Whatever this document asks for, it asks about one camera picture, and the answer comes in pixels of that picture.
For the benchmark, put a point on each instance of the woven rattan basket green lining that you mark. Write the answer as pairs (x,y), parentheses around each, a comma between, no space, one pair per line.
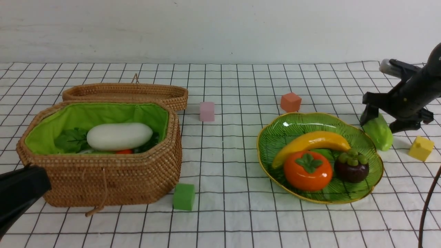
(104,179)

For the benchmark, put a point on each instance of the orange toy carrot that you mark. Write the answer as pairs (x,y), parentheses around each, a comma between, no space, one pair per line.
(124,151)

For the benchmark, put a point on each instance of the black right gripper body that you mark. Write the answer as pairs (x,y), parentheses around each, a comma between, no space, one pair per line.
(414,91)

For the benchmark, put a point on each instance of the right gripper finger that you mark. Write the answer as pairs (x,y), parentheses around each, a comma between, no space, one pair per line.
(370,112)
(412,122)

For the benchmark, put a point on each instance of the woven rattan basket lid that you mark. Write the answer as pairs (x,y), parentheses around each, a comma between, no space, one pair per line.
(174,97)

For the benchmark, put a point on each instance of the orange toy persimmon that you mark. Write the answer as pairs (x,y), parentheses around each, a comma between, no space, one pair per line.
(308,171)

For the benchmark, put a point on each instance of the green leaf-shaped glass plate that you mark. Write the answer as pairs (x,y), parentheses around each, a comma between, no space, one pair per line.
(287,127)

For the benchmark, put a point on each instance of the yellow foam cube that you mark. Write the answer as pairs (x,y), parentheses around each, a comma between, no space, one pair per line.
(421,148)

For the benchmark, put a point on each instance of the pink foam cube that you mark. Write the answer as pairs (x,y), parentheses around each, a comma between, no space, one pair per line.
(207,111)

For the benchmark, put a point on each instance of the yellow toy banana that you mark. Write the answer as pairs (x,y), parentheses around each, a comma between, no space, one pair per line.
(310,141)

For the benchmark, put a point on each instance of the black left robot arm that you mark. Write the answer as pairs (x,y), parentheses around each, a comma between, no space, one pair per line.
(19,190)

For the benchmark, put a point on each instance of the white checkered tablecloth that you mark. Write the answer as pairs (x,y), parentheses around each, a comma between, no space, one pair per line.
(236,204)

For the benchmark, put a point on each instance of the white toy radish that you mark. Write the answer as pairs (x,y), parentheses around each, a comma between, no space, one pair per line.
(104,138)

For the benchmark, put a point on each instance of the orange foam cube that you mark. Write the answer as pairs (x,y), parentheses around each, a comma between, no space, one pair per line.
(290,102)

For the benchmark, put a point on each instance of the purple toy mangosteen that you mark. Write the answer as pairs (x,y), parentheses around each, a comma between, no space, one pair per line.
(352,166)

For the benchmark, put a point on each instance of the green toy cucumber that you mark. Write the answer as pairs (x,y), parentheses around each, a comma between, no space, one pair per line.
(379,132)

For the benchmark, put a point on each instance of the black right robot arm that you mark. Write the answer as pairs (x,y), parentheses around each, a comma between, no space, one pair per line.
(435,56)

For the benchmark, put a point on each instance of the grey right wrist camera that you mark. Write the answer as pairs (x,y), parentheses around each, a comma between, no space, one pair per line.
(389,69)

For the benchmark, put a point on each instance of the green foam cube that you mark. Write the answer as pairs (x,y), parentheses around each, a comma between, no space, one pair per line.
(183,197)

